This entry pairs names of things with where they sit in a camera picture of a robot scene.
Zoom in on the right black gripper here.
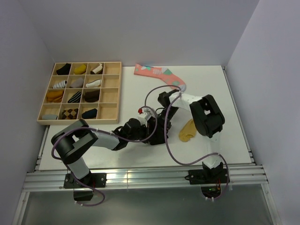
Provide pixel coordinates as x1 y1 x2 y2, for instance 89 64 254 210
151 106 179 141

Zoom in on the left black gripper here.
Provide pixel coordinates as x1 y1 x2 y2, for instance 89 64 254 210
127 122 157 144

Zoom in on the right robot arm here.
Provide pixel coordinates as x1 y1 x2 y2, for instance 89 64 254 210
157 90 225 183

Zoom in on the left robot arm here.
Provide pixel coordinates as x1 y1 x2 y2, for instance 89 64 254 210
51 118 151 187

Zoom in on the pink patterned sock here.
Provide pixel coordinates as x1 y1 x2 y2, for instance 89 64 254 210
134 64 187 92

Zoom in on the tan yellow sock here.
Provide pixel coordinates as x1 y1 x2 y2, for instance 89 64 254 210
179 119 197 142

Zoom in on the rolled navy sock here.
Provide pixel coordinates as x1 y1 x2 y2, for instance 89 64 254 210
82 108 98 119

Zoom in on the rolled dark brown sock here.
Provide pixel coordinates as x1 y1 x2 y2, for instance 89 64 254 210
84 90 100 103

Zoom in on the rolled brown argyle sock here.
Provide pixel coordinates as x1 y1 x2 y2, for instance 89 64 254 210
61 108 79 120

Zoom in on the rolled black white striped sock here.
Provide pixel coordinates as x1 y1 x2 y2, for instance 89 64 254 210
67 91 82 103

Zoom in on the wooden compartment tray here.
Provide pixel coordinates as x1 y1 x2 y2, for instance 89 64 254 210
37 62 122 125

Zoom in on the rolled brown white sock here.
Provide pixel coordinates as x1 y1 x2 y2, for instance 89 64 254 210
90 63 103 75

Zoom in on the rolled grey sock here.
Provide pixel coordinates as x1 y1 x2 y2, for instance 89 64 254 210
70 77 84 88

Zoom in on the rolled mustard yellow sock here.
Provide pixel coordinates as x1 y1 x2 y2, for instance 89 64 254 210
74 64 87 75

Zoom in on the rolled orange sock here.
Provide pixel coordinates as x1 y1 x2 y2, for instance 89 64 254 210
46 90 64 103

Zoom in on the rolled light blue sock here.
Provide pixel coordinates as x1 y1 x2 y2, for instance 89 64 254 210
42 114 57 120

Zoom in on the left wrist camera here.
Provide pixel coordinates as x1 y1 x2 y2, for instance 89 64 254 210
137 106 152 127

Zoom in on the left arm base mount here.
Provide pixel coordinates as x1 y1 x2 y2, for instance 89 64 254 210
63 172 107 202

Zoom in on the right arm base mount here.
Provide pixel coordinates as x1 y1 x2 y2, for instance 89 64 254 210
184 162 230 200

